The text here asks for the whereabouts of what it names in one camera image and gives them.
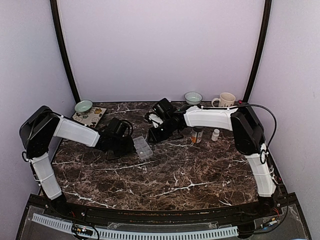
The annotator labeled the left celadon green bowl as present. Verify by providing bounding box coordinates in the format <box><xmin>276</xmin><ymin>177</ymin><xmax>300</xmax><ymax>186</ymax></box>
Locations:
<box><xmin>74</xmin><ymin>100</ymin><xmax>93</xmax><ymax>115</ymax></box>

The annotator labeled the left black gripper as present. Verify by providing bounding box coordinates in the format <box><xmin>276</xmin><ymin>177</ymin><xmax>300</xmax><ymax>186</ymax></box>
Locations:
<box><xmin>111</xmin><ymin>135</ymin><xmax>135</xmax><ymax>157</ymax></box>

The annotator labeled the right black frame post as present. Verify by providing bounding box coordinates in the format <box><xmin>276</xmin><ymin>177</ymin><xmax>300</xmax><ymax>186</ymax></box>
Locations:
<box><xmin>242</xmin><ymin>0</ymin><xmax>272</xmax><ymax>103</ymax></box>

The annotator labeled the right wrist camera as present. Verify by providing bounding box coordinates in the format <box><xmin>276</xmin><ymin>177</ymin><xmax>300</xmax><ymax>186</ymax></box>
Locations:
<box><xmin>144</xmin><ymin>112</ymin><xmax>164</xmax><ymax>128</ymax></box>

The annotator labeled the clear plastic pill organizer box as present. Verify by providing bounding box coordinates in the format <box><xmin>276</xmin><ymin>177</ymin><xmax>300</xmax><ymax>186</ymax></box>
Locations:
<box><xmin>133</xmin><ymin>136</ymin><xmax>153</xmax><ymax>160</ymax></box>

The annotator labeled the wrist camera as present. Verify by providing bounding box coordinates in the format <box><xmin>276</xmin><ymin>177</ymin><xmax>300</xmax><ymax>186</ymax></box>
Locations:
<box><xmin>107</xmin><ymin>117</ymin><xmax>134</xmax><ymax>137</ymax></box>
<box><xmin>144</xmin><ymin>112</ymin><xmax>164</xmax><ymax>128</ymax></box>

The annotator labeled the left black frame post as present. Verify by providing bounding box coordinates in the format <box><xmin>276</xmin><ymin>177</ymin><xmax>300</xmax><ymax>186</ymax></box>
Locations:
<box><xmin>49</xmin><ymin>0</ymin><xmax>81</xmax><ymax>104</ymax></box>

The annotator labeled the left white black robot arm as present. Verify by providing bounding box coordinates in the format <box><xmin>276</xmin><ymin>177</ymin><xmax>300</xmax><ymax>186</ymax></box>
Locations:
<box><xmin>19</xmin><ymin>105</ymin><xmax>135</xmax><ymax>218</ymax></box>

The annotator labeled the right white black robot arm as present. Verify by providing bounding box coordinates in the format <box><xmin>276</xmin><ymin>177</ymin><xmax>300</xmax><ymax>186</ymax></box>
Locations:
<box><xmin>147</xmin><ymin>98</ymin><xmax>276</xmax><ymax>217</ymax></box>

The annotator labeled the white pill bottle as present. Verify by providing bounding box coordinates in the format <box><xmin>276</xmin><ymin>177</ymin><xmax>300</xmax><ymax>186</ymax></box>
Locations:
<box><xmin>211</xmin><ymin>128</ymin><xmax>220</xmax><ymax>142</ymax></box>

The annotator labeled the black frame post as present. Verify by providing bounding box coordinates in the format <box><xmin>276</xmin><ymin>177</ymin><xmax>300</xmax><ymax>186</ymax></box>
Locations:
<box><xmin>242</xmin><ymin>0</ymin><xmax>272</xmax><ymax>103</ymax></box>
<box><xmin>49</xmin><ymin>0</ymin><xmax>81</xmax><ymax>104</ymax></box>

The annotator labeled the white slotted cable duct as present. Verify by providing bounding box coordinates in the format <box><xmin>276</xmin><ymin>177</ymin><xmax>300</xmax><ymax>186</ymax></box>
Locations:
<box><xmin>31</xmin><ymin>213</ymin><xmax>239</xmax><ymax>240</ymax></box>

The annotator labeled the cream printed mug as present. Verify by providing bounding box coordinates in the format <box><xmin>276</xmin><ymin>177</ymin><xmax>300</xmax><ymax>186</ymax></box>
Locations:
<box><xmin>211</xmin><ymin>92</ymin><xmax>236</xmax><ymax>108</ymax></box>

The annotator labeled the amber pill bottle grey cap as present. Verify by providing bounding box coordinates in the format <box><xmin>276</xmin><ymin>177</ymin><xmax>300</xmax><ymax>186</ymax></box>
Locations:
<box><xmin>191</xmin><ymin>126</ymin><xmax>204</xmax><ymax>144</ymax></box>

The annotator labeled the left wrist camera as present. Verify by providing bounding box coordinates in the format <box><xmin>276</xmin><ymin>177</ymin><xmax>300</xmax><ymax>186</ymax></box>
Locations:
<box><xmin>107</xmin><ymin>117</ymin><xmax>134</xmax><ymax>137</ymax></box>

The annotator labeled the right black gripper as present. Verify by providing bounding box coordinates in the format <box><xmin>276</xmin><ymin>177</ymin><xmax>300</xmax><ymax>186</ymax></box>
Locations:
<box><xmin>148</xmin><ymin>119</ymin><xmax>179</xmax><ymax>144</ymax></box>

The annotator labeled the celadon green bowl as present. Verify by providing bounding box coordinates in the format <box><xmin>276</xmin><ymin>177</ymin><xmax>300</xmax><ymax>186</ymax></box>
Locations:
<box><xmin>74</xmin><ymin>100</ymin><xmax>93</xmax><ymax>115</ymax></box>
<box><xmin>184</xmin><ymin>91</ymin><xmax>203</xmax><ymax>105</ymax></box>

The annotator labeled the right celadon green bowl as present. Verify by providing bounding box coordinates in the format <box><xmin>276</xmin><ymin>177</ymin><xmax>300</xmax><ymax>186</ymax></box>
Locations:
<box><xmin>184</xmin><ymin>91</ymin><xmax>203</xmax><ymax>105</ymax></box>

